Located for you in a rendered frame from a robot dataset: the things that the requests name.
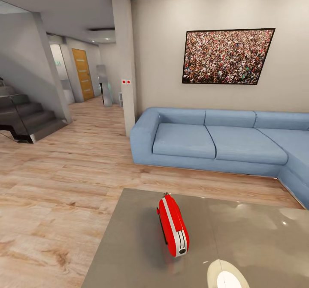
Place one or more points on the door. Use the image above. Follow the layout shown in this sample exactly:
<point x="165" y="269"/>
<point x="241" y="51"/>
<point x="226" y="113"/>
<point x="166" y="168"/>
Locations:
<point x="83" y="73"/>

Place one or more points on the sofa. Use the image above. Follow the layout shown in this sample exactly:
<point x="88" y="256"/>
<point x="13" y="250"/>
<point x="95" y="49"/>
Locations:
<point x="252" y="143"/>

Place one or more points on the picture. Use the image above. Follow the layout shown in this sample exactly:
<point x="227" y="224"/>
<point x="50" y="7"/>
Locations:
<point x="233" y="56"/>

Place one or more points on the standing mirror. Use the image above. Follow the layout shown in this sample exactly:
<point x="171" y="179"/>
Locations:
<point x="104" y="85"/>

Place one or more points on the stairs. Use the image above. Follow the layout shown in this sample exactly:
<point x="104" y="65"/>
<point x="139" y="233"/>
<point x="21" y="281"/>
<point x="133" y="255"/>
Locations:
<point x="20" y="120"/>

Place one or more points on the coffee table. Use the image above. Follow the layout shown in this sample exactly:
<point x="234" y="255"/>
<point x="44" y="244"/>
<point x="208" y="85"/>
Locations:
<point x="231" y="245"/>

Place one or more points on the radio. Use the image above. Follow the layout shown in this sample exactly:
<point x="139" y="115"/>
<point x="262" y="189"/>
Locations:
<point x="173" y="228"/>

